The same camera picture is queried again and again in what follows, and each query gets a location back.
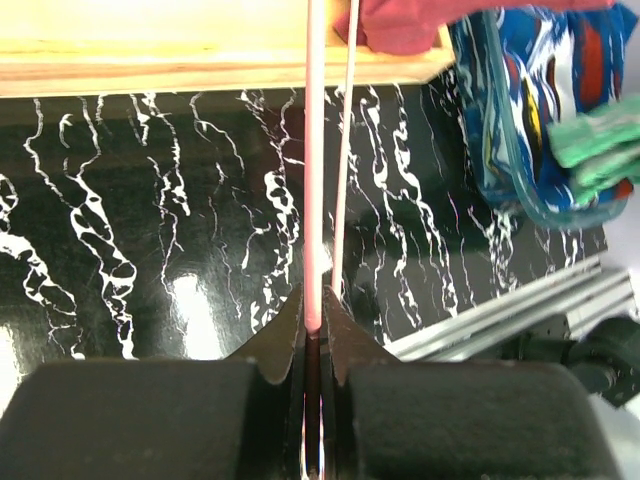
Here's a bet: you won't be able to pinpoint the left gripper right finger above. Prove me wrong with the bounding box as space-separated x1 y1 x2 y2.
322 289 620 479

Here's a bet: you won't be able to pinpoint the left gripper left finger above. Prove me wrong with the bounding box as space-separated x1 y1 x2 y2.
1 290 305 479

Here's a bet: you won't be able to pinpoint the green patterned garment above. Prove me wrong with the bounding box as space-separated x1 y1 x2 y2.
547 95 639 204

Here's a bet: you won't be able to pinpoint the blue patterned trousers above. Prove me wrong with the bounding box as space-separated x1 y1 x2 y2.
449 4 639 216

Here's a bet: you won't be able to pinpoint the pink wire hanger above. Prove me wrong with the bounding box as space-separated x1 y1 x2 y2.
303 1 360 479

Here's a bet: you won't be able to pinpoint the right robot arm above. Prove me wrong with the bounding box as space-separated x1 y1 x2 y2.
487 314 639 479

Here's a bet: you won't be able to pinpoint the black marbled table mat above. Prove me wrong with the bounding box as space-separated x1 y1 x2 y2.
1 77 606 383

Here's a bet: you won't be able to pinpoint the teal transparent plastic bin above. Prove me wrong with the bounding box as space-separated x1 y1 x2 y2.
474 9 636 231

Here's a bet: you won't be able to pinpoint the maroon tank top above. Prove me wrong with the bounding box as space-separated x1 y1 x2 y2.
350 1 634 56

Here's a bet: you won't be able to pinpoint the wooden clothes rack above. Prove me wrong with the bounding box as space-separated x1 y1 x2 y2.
0 0 456 99

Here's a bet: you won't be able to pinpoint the aluminium mounting rail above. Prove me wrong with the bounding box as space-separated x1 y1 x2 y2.
386 256 639 361

